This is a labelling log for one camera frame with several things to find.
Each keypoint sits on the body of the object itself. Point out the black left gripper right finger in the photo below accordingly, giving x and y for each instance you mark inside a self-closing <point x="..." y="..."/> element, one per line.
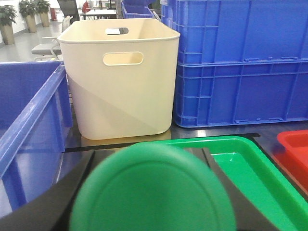
<point x="248" y="217"/>

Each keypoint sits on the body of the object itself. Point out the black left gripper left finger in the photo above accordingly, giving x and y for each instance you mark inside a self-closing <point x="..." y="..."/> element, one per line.
<point x="51" y="211"/>

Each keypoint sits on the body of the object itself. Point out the green mushroom push button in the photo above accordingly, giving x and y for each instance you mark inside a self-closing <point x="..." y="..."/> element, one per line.
<point x="152" y="187"/>

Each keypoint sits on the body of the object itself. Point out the green plastic tray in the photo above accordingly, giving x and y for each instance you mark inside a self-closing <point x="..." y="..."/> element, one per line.
<point x="257" y="178"/>

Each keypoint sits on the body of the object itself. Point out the red plastic tray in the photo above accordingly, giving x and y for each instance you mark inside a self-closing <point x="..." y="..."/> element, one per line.
<point x="294" y="156"/>

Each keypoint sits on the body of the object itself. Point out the blue bin left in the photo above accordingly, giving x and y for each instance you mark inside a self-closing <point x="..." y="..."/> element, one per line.
<point x="35" y="118"/>

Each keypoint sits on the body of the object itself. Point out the cream plastic basket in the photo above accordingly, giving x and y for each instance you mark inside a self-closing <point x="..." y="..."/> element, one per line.
<point x="121" y="74"/>

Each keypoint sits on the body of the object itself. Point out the blue stacked crates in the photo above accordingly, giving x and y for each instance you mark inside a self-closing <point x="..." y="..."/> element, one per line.
<point x="239" y="61"/>

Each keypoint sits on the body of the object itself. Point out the potted plant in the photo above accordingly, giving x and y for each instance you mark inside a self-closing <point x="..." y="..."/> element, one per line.
<point x="7" y="17"/>

